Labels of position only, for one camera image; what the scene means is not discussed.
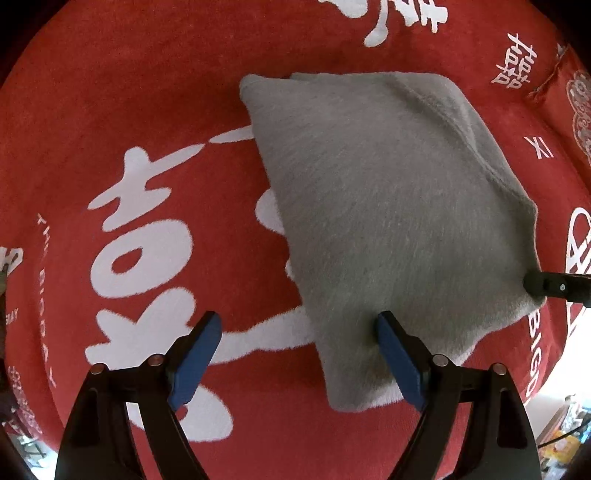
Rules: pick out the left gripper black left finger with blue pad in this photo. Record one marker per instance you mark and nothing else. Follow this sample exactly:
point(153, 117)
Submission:
point(97, 441)

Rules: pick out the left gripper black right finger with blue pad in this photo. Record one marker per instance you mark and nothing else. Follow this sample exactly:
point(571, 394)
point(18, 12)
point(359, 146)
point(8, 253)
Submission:
point(498, 442)

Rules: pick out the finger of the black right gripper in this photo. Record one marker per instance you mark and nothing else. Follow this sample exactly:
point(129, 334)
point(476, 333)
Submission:
point(574, 288)

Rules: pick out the grey fleece garment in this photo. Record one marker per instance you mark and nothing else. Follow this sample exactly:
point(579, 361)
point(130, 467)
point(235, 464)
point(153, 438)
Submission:
point(394, 196)

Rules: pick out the red embroidered pillow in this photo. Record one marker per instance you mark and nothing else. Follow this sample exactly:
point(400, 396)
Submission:
point(563, 101)

